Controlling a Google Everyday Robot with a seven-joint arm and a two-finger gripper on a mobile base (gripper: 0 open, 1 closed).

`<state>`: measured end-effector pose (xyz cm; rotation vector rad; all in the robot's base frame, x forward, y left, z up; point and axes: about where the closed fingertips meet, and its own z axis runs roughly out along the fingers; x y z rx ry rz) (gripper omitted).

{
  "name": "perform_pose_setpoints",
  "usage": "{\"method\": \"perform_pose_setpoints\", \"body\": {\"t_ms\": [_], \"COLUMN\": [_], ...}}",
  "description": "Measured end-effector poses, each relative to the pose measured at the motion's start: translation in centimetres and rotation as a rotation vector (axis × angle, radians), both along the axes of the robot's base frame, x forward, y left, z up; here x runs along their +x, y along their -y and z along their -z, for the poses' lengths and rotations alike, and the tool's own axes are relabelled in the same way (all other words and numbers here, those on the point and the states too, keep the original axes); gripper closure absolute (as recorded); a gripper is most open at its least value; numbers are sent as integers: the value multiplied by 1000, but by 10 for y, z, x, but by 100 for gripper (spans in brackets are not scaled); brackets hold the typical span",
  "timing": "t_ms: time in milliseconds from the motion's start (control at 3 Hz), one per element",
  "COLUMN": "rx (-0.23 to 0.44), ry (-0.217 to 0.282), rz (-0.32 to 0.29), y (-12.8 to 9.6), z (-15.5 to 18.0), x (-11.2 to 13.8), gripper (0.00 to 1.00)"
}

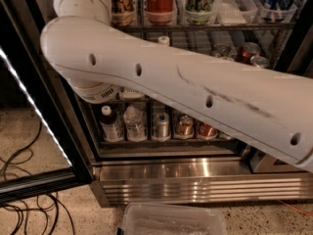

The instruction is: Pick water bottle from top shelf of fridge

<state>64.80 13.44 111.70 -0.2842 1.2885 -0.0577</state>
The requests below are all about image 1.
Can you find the red coke can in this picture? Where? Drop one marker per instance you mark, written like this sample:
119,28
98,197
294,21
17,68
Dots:
248,50
259,62

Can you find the red Coke can rear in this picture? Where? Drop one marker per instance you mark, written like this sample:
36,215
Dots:
248,50

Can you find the green tall can top shelf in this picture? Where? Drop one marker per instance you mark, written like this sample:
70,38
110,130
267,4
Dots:
198,11

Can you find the empty white tray top shelf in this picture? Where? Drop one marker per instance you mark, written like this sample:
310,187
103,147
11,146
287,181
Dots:
236,11

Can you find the gold tall can top shelf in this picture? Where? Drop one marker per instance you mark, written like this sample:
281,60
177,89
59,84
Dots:
122,12

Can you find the small water bottle bottom shelf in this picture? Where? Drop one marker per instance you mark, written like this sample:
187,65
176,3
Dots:
134,120

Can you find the copper can bottom shelf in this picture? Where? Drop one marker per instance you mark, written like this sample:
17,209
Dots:
184,127

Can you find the clear plastic bin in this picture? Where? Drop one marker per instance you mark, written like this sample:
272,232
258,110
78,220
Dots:
157,219

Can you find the silver can shelf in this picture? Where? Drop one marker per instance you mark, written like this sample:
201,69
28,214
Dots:
161,130
222,51

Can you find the stainless steel fridge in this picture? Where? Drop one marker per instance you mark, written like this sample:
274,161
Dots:
193,170

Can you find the open glass fridge door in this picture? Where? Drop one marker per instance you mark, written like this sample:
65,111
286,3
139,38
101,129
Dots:
42,145

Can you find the silver can bottom shelf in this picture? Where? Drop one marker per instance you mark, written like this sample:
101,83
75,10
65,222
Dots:
161,130

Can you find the red Coca-Cola can top shelf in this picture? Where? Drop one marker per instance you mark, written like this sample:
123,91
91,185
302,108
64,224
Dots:
159,11

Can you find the red Coke can front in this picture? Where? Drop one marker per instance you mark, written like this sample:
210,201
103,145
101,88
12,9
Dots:
259,62

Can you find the brown tea bottle middle shelf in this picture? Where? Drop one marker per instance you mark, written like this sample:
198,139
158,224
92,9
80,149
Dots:
164,40

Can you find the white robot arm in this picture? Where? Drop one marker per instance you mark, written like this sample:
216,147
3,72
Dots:
269,110

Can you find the dark juice bottle bottom shelf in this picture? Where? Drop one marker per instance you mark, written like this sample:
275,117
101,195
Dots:
111,123

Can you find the silver can rear middle shelf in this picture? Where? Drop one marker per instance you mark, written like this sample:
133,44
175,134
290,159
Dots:
222,51

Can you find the red can bottom shelf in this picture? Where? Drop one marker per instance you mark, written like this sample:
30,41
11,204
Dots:
206,132

